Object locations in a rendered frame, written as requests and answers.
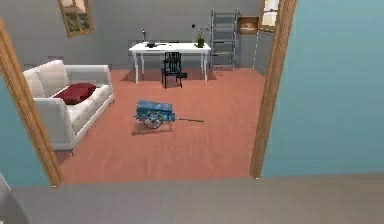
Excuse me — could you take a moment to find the white sofa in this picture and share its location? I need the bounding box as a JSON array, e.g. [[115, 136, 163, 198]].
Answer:
[[22, 59, 115, 156]]

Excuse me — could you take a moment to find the blue toy cart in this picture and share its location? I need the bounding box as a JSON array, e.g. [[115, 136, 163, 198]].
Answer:
[[133, 100, 205, 130]]

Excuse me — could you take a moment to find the black desk lamp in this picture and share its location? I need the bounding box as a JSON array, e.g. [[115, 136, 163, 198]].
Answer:
[[141, 28, 168, 49]]

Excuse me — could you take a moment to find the brown framed picture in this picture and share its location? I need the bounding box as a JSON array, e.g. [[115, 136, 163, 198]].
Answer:
[[237, 15, 260, 36]]

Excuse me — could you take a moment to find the wooden door frame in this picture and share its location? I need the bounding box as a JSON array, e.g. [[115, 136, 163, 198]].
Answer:
[[0, 0, 298, 188]]

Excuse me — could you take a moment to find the white table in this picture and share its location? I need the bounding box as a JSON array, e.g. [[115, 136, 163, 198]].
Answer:
[[128, 41, 212, 85]]

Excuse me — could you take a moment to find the grey metal shelf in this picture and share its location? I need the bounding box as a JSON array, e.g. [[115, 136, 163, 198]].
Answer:
[[209, 7, 240, 71]]

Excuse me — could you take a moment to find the red cushion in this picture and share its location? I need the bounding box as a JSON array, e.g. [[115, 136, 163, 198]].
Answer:
[[53, 82, 98, 106]]

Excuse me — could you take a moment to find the green vase with plant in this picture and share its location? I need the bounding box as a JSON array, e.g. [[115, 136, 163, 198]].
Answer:
[[191, 23, 210, 49]]

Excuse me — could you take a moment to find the black chair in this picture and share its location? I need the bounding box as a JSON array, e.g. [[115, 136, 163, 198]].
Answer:
[[161, 51, 184, 90]]

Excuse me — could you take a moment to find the wooden framed window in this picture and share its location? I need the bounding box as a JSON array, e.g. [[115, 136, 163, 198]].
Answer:
[[57, 0, 95, 38], [258, 0, 281, 34]]

